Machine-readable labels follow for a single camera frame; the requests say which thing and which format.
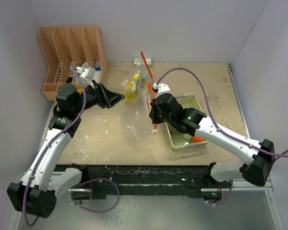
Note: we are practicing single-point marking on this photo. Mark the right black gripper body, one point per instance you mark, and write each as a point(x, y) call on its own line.
point(157, 117)

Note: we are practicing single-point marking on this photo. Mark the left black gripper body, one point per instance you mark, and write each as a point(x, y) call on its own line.
point(94, 96)

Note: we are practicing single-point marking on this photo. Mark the yellow banana bunch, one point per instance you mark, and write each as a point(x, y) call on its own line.
point(130, 90)

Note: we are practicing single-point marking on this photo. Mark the clear zip bag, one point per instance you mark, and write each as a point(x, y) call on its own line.
point(144, 70)
point(135, 119)

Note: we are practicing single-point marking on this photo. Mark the green cucumber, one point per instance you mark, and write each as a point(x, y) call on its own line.
point(141, 83)

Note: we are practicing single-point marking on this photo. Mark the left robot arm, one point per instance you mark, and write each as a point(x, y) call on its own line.
point(36, 193)

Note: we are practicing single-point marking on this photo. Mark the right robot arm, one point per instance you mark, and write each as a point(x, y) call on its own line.
point(255, 157)

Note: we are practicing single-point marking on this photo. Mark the white blue box organizer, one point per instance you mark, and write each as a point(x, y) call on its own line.
point(97, 73)

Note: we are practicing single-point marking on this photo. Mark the pale green plastic basket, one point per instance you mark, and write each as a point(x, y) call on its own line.
point(181, 132)

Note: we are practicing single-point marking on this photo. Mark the orange fruit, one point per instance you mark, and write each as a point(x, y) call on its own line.
point(196, 139)

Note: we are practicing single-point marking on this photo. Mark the small green white box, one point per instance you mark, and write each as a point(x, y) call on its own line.
point(138, 60)

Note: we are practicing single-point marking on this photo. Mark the peach desk organizer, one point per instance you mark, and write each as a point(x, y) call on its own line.
point(69, 46)

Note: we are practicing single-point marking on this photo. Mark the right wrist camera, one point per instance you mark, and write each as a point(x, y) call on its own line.
point(160, 89)

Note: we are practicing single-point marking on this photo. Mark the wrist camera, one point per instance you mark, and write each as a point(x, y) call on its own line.
point(86, 74)
point(160, 89)

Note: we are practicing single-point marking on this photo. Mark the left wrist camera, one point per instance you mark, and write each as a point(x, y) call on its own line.
point(86, 74)

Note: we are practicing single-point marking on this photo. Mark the black table edge rail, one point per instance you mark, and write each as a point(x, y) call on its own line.
point(191, 181)

